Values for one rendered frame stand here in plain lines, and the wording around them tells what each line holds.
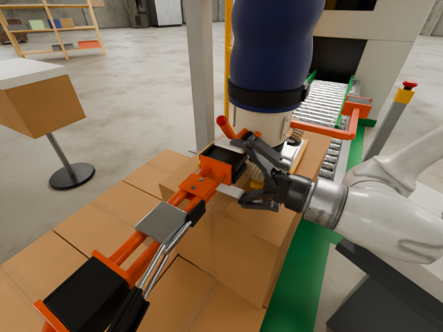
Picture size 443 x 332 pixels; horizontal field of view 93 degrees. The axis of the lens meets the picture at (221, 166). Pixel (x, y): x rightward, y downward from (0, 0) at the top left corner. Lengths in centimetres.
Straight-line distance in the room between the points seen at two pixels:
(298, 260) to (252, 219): 111
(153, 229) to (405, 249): 40
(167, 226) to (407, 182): 48
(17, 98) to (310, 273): 218
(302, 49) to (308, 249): 139
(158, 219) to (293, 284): 128
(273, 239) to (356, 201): 21
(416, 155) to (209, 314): 75
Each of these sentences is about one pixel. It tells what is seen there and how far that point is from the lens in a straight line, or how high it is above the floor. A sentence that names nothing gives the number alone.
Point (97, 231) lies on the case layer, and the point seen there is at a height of 54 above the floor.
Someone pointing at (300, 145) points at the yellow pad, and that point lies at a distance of 83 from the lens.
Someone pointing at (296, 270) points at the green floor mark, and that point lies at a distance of 162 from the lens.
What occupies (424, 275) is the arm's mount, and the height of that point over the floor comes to 80.
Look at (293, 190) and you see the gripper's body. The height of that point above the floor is 111.
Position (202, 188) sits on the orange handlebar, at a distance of 43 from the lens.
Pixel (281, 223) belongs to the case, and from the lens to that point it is 58.
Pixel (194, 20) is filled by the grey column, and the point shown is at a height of 127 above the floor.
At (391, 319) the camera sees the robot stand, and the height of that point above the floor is 44.
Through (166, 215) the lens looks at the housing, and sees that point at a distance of 39.
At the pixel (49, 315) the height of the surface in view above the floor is 111.
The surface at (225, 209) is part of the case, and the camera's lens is 59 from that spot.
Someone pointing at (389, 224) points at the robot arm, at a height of 112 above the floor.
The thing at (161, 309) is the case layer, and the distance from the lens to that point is 92.
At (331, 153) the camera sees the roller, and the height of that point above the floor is 54.
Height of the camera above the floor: 139
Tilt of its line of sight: 38 degrees down
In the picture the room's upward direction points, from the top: straight up
